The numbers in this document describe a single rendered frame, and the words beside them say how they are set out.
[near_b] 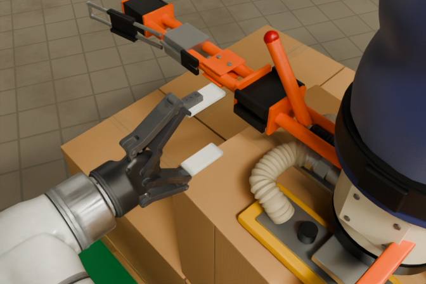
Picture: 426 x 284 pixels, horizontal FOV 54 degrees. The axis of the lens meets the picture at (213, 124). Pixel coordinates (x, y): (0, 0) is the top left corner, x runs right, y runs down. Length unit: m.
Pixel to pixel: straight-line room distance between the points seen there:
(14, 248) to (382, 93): 0.42
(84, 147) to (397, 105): 1.10
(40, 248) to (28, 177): 1.58
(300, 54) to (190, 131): 0.59
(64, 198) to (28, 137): 1.73
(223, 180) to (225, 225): 0.09
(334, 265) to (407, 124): 0.28
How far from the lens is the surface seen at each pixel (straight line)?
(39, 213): 0.55
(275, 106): 0.65
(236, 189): 0.75
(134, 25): 0.87
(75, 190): 0.56
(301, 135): 0.65
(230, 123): 1.40
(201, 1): 3.09
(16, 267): 0.53
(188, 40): 0.80
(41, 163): 2.14
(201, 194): 0.74
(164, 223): 1.18
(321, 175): 0.69
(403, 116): 0.43
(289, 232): 0.68
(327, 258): 0.64
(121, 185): 0.56
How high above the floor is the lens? 1.56
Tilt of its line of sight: 47 degrees down
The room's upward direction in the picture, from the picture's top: straight up
